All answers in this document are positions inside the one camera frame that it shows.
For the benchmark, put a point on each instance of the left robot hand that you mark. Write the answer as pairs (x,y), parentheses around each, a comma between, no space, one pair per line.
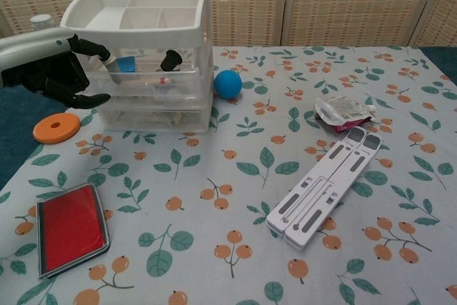
(35,55)

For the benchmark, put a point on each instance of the small blue block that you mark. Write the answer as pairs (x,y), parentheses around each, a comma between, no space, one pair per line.
(126,65)

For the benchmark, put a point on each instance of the clear plastic drawer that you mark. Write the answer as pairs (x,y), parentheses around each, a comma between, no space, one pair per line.
(200,103)
(143,90)
(143,121)

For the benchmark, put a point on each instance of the tea bottle with white cap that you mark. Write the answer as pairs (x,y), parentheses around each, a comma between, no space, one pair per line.
(42,21)

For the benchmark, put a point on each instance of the orange disc with hole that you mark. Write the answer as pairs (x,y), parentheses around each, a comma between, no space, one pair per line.
(48,131)

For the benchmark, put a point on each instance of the wooden stick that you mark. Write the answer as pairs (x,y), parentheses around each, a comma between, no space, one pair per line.
(139,83)

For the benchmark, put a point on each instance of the small black clip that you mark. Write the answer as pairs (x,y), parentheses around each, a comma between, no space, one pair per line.
(170,60)

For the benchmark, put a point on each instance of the red zip pouch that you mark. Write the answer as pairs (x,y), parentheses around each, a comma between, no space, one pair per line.
(71,228)

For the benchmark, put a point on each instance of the blue ball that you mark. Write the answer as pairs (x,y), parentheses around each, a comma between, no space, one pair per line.
(228,84)

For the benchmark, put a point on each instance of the floral printed tablecloth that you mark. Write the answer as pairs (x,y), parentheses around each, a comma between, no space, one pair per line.
(214,162)

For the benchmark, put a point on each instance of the bamboo folding screen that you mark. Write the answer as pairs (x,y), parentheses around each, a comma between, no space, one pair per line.
(321,1)

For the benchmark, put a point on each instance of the spouted snack pouch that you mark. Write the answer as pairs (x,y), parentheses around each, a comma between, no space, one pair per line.
(342,110)

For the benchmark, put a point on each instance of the white folding laptop stand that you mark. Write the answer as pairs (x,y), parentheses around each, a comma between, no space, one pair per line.
(321,190)

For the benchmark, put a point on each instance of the white plastic drawer organizer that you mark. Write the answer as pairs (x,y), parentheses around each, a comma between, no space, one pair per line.
(135,35)

